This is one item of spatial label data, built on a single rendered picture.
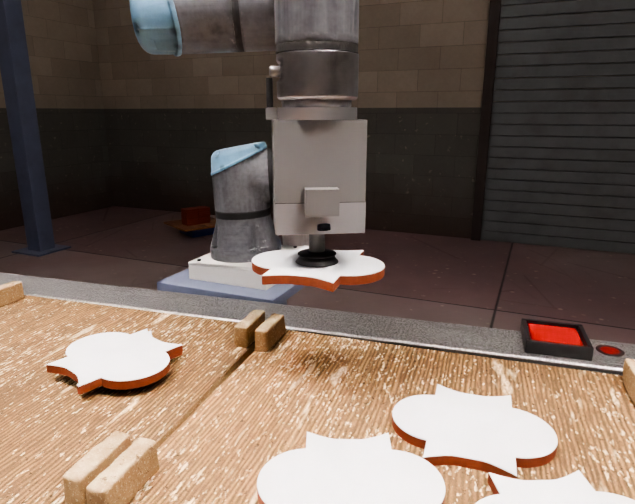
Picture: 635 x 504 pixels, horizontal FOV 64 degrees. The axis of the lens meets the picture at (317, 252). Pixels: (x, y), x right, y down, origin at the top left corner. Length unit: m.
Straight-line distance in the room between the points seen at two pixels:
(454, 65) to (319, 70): 4.76
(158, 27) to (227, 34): 0.07
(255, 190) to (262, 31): 0.51
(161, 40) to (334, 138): 0.22
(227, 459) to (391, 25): 5.09
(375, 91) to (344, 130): 4.89
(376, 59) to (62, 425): 5.05
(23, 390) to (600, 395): 0.57
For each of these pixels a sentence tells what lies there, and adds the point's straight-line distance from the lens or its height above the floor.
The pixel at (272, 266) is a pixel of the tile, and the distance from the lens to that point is 0.50.
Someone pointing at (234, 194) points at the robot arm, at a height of 1.05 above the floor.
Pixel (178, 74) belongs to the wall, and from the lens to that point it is 6.49.
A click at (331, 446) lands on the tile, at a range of 0.44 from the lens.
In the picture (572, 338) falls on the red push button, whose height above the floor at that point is 0.93.
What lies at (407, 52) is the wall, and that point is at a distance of 5.30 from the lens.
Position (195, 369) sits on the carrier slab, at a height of 0.94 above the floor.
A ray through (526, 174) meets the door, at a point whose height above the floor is 0.66.
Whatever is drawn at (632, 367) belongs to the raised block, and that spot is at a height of 0.96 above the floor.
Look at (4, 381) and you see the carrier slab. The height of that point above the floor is 0.94.
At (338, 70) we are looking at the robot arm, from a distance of 0.46.
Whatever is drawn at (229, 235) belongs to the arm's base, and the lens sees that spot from 1.05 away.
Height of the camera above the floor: 1.20
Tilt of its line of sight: 15 degrees down
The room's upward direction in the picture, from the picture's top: straight up
